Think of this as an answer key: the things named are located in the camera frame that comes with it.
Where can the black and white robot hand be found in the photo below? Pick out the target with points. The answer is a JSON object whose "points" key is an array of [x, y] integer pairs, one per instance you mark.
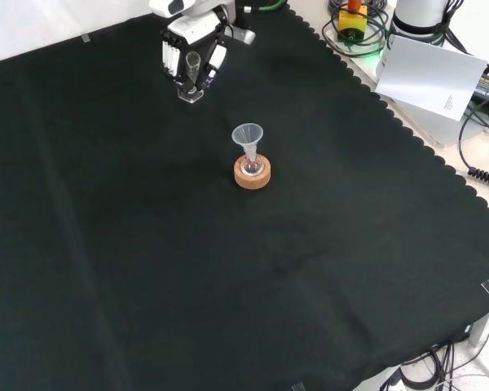
{"points": [[187, 36]]}

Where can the clear graduated cylinder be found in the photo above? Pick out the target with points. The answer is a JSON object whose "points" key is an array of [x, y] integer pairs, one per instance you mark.
{"points": [[192, 71]]}

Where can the clear plastic funnel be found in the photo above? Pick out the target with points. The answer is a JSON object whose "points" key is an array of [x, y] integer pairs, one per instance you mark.
{"points": [[248, 140]]}

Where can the clear round-bottom flask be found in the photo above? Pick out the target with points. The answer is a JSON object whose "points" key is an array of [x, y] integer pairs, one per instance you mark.
{"points": [[251, 165]]}

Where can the yellow stop button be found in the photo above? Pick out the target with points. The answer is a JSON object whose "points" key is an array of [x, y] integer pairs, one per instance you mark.
{"points": [[352, 22]]}

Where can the black cloth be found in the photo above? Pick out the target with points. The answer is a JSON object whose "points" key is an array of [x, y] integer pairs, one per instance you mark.
{"points": [[212, 228]]}

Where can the grey metal table leg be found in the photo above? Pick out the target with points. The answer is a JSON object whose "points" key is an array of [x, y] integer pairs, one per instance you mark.
{"points": [[484, 326]]}

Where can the silver metal bracket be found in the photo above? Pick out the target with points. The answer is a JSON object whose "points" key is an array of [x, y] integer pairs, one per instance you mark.
{"points": [[243, 34]]}

